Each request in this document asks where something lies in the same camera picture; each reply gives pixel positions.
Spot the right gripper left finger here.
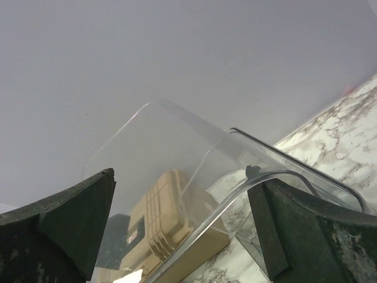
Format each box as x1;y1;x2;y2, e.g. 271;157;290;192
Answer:
1;168;116;282

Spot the tan plastic toolbox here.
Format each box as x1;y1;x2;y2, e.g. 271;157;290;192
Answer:
91;169;230;283

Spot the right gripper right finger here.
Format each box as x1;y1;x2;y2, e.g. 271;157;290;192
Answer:
246;178;376;282

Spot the clear acrylic makeup organizer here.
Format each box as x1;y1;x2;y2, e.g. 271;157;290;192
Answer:
82;100;371;282

